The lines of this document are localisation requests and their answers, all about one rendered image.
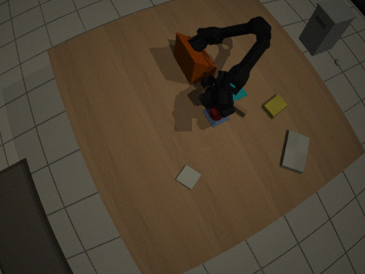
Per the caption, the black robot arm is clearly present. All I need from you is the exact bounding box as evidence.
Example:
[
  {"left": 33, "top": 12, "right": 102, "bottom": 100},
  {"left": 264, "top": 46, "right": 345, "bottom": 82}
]
[{"left": 188, "top": 17, "right": 271, "bottom": 111}]

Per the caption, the yellow rectangular block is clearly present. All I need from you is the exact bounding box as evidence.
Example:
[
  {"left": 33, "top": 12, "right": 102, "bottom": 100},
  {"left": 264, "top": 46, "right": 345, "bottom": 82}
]
[{"left": 262, "top": 94, "right": 288, "bottom": 119}]

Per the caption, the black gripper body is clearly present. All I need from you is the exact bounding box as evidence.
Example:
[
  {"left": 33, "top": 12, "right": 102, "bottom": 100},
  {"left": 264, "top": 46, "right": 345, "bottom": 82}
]
[{"left": 200, "top": 76, "right": 235, "bottom": 117}]

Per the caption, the grey square tile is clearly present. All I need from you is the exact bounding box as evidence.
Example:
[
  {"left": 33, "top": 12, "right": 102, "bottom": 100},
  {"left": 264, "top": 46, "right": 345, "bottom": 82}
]
[{"left": 176, "top": 165, "right": 202, "bottom": 190}]

